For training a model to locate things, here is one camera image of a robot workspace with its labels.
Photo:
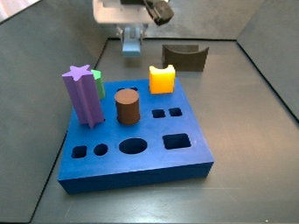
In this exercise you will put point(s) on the black curved fixture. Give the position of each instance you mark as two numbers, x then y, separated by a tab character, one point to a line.
186	57

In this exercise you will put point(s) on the yellow arch block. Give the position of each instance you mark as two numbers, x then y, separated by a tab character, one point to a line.
162	80

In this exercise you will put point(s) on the blue shape-sorter base block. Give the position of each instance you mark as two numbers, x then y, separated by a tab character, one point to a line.
161	149

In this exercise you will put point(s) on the brown cylinder block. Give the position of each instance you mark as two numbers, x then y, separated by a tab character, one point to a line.
127	106

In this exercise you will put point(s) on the purple star block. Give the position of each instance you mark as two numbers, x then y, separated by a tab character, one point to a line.
81	84

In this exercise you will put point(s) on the green hexagonal block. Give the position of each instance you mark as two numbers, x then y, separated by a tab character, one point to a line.
99	84

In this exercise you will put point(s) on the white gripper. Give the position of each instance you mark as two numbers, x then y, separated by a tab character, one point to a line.
111	12

